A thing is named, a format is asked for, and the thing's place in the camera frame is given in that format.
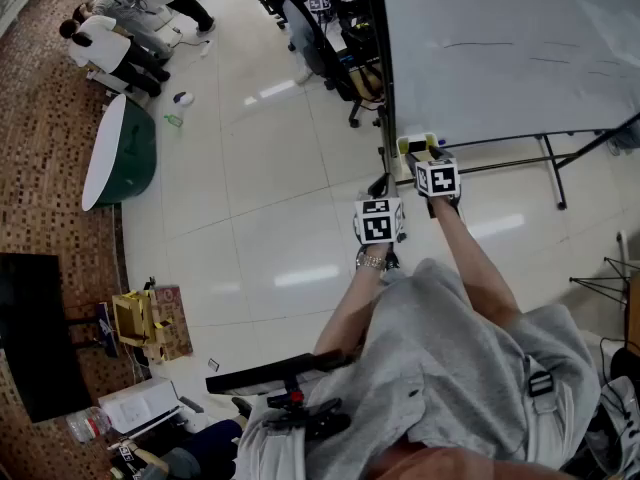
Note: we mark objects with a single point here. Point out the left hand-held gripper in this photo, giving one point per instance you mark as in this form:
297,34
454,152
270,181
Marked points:
378,220

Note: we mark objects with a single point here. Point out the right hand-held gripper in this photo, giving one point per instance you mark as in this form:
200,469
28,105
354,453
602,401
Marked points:
438,179

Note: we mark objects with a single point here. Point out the black rectangular block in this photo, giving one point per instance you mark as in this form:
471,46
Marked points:
416,146

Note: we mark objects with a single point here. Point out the white whiteboard eraser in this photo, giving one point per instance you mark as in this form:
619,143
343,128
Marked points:
403,144

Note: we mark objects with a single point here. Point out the person's left forearm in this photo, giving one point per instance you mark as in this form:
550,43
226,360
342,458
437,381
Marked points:
350,308

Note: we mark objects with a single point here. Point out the person's right forearm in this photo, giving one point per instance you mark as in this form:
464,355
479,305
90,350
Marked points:
475,263

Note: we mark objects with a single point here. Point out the large whiteboard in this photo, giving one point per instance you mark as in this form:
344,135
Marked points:
510,48

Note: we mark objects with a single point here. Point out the brown cardboard box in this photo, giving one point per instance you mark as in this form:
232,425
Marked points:
172,325

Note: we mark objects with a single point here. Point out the yellow cardboard box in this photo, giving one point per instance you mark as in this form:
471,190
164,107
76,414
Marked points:
131,318

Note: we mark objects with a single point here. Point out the silver wristwatch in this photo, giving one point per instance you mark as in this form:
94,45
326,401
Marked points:
371,262

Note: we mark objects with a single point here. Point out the black yellow bag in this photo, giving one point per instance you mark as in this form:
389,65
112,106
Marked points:
367,83

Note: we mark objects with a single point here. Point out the person's grey shirt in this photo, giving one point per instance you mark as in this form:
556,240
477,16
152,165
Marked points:
440,368

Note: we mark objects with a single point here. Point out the black long bar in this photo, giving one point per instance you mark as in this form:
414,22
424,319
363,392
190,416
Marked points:
270,372

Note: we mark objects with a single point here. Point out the black clamp red button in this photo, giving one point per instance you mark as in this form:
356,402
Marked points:
305,415

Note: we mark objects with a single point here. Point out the black tripod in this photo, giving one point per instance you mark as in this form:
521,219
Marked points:
605,280

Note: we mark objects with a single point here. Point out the small black framed card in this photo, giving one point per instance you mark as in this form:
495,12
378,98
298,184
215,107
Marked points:
213,365

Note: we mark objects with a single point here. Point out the green plastic bottle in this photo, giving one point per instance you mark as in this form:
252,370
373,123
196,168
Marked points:
173,120

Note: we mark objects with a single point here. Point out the white and blue small object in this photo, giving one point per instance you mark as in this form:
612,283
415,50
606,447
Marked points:
184,98

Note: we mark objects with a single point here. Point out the person's black shoe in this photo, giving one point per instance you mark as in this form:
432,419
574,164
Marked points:
243,408

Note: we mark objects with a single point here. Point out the green round table white top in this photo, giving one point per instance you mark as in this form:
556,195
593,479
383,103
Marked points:
120,153

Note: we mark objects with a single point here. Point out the person's dark trousers leg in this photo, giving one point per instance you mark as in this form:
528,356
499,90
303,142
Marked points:
210,448

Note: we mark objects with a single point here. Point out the blue sign board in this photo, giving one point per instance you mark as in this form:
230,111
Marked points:
107,330

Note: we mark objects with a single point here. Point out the white flat carton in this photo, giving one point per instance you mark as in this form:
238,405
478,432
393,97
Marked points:
137,405

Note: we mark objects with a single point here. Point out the grey white bag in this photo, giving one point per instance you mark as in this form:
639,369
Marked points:
617,423

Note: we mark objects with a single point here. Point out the clear plastic water bottle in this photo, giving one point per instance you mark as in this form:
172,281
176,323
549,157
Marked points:
89,424

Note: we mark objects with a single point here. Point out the black flat screen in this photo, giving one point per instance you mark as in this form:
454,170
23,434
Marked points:
35,338

